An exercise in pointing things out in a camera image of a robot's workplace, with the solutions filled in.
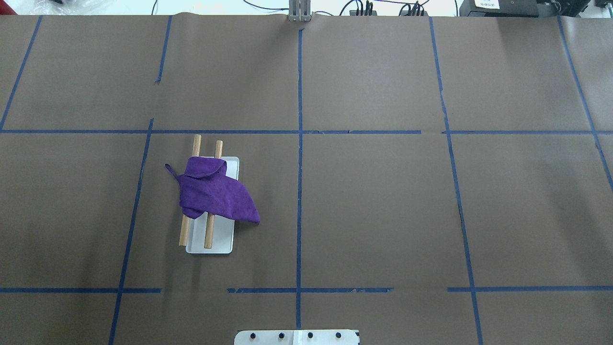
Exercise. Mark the black mini computer box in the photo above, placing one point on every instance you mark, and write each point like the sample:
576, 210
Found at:
499, 8

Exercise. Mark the clear plastic wrap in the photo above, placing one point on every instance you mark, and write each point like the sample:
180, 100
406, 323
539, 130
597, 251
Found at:
69, 7

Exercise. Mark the purple towel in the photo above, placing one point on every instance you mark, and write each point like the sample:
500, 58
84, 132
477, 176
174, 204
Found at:
204, 187

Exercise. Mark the brown paper table cover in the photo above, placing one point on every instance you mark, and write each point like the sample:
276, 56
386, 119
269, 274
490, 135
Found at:
435, 181

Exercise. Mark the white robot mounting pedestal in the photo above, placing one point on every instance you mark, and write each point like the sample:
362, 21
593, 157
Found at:
298, 337

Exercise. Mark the aluminium frame post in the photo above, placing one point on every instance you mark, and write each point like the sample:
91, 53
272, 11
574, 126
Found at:
299, 11

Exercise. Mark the white wooden towel rack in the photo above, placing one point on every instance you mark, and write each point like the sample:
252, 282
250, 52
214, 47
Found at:
209, 234

